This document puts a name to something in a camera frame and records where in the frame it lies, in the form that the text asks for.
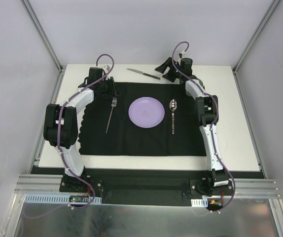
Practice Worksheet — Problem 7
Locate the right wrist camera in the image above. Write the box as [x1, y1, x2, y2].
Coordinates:
[178, 50, 186, 61]

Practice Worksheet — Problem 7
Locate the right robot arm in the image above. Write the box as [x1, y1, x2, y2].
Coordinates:
[155, 57, 229, 197]

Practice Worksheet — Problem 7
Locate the metal fork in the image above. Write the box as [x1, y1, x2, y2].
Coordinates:
[106, 97, 117, 133]

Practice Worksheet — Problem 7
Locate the black cloth placemat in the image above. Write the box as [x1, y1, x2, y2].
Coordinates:
[78, 82, 206, 157]

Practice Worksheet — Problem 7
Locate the green cup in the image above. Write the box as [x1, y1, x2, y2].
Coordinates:
[185, 79, 205, 99]

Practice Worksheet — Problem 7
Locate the left aluminium frame post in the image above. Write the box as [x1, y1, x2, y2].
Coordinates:
[20, 0, 63, 72]

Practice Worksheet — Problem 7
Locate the right white cable duct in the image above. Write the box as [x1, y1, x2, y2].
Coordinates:
[191, 198, 208, 208]

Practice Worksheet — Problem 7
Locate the metal spoon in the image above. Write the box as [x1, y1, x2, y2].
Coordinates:
[169, 99, 177, 135]

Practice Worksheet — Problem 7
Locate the left white cable duct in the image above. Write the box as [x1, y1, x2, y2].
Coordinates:
[25, 194, 102, 205]

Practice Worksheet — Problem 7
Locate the purple cable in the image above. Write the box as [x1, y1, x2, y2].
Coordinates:
[172, 41, 236, 214]
[56, 53, 115, 210]

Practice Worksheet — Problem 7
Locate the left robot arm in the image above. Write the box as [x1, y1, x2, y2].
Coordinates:
[43, 65, 118, 195]

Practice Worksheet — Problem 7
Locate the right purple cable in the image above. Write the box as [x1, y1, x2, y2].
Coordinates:
[172, 41, 236, 214]

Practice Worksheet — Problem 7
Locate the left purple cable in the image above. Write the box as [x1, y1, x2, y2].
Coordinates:
[56, 53, 115, 210]

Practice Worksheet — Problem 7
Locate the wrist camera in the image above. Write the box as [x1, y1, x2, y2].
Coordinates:
[178, 50, 186, 61]
[102, 65, 110, 73]

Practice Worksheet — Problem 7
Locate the white cable duct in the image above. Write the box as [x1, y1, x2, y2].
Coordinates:
[191, 198, 208, 208]
[25, 194, 102, 205]

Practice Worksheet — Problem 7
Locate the right aluminium frame post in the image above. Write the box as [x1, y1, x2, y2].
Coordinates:
[232, 0, 282, 75]

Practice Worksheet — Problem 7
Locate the aluminium frame post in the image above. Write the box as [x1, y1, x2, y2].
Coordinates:
[232, 0, 282, 75]
[20, 0, 63, 72]

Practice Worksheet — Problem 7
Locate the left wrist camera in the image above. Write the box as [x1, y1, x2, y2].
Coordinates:
[102, 65, 110, 73]

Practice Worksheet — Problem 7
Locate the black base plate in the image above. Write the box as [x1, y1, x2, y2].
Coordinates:
[59, 168, 236, 206]

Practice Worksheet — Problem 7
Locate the aluminium rail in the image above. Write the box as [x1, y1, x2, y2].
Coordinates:
[14, 174, 282, 199]

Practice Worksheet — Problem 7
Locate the purple plate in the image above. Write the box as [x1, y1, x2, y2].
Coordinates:
[128, 97, 165, 128]

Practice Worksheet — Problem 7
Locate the black handled knife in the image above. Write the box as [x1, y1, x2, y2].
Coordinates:
[127, 68, 161, 80]

